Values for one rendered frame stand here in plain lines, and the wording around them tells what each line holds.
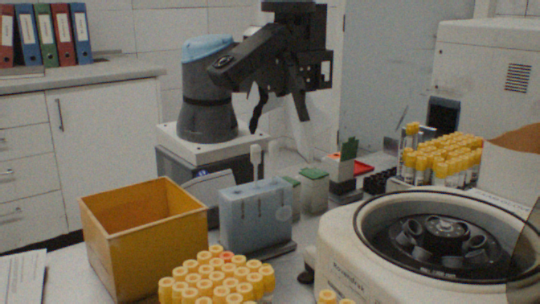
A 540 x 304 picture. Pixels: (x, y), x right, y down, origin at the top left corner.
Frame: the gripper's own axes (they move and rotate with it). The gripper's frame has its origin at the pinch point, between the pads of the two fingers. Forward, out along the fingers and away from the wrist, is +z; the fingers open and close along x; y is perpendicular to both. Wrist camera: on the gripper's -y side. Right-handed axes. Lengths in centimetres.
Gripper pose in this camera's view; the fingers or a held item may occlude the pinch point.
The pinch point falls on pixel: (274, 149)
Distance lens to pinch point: 63.9
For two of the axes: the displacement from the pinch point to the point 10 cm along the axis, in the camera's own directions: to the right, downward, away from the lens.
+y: 8.5, -1.9, 5.0
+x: -5.3, -3.0, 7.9
